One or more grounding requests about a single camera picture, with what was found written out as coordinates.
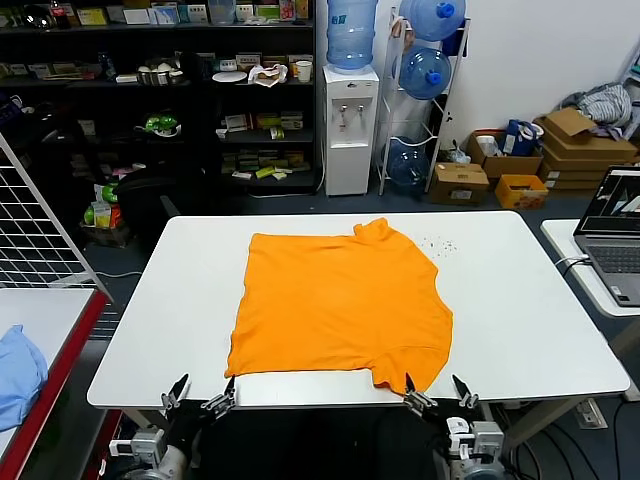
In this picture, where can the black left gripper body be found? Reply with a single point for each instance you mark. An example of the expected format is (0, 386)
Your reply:
(187, 425)

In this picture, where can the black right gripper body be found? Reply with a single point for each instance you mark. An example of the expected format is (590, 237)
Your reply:
(442, 414)

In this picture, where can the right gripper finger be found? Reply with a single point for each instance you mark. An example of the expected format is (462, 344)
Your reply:
(466, 396)
(417, 401)

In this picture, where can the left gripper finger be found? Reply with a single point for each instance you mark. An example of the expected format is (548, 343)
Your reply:
(175, 395)
(220, 401)

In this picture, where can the orange t-shirt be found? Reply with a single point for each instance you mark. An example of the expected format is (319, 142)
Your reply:
(340, 300)

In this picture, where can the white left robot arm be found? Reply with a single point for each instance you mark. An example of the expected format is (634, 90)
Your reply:
(160, 467)

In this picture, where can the striped clothes pile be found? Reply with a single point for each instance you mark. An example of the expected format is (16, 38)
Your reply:
(605, 102)

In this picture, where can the red edged white table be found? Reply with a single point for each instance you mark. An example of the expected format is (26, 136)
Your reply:
(45, 310)

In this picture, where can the light blue cloth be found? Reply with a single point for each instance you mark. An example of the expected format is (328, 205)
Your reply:
(17, 380)

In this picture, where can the white side table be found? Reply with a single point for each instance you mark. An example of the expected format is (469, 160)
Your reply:
(565, 240)

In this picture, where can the green yellow snack packages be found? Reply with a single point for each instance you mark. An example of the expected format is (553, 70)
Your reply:
(102, 212)

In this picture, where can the black office chair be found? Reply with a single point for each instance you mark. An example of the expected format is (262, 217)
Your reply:
(150, 195)

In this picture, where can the grey open laptop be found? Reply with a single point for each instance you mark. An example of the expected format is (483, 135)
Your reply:
(612, 255)

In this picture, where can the yellow printed box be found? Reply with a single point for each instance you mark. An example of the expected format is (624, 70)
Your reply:
(522, 195)

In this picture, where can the closed labelled cardboard box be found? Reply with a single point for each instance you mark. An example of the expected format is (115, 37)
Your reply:
(457, 185)

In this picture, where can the white water dispenser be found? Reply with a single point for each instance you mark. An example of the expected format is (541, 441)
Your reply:
(347, 160)

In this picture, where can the blue shopping bag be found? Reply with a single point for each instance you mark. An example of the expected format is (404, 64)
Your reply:
(517, 137)

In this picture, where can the green toy on plate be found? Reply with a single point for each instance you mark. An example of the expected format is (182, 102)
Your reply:
(160, 122)

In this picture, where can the large flat cardboard box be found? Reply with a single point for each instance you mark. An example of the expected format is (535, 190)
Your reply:
(595, 147)

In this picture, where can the small open cardboard box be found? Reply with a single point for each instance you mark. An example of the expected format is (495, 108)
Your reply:
(570, 122)

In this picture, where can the black shelving unit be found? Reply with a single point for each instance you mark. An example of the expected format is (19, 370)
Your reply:
(200, 100)

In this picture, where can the white metal jug rack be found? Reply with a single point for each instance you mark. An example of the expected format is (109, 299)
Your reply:
(387, 100)

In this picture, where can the steel bowl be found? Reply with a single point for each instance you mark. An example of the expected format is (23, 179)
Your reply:
(155, 77)

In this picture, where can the white plate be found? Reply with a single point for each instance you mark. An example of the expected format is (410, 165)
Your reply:
(229, 76)

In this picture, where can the white plastic bag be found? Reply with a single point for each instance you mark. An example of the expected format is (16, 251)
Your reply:
(267, 75)

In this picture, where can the white paper cup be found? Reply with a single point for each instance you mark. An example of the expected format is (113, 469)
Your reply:
(303, 71)

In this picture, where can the blue labelled water jug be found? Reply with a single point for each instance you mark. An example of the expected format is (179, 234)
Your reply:
(350, 35)

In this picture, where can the cola bottle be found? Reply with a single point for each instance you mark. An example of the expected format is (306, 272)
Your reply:
(59, 12)

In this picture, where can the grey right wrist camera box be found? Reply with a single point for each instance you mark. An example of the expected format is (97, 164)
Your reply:
(480, 437)

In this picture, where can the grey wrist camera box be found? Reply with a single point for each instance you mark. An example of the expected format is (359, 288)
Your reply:
(480, 437)
(142, 446)

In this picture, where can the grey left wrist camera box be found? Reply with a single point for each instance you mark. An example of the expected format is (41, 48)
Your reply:
(142, 446)

